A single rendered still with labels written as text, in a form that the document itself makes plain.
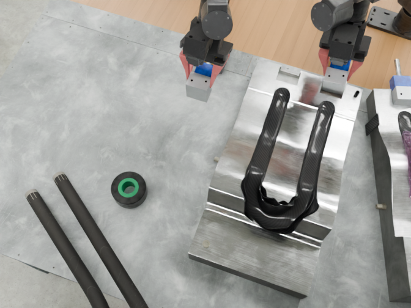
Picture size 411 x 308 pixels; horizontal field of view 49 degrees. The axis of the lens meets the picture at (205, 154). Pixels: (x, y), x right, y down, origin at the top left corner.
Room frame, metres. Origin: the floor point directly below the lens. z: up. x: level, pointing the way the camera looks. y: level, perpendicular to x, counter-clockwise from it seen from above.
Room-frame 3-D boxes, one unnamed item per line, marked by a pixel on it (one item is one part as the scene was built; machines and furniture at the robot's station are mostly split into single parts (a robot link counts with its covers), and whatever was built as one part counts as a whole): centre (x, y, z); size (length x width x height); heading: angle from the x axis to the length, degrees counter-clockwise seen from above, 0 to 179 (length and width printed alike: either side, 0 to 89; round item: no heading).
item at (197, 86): (0.59, 0.00, 0.94); 0.13 x 0.05 x 0.05; 162
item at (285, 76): (0.61, -0.20, 0.87); 0.05 x 0.05 x 0.04; 72
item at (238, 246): (0.38, -0.17, 0.87); 0.50 x 0.26 x 0.14; 162
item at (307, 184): (0.39, -0.18, 0.92); 0.35 x 0.16 x 0.09; 162
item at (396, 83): (0.63, -0.48, 0.86); 0.13 x 0.05 x 0.05; 179
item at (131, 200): (0.34, 0.17, 0.82); 0.08 x 0.08 x 0.04
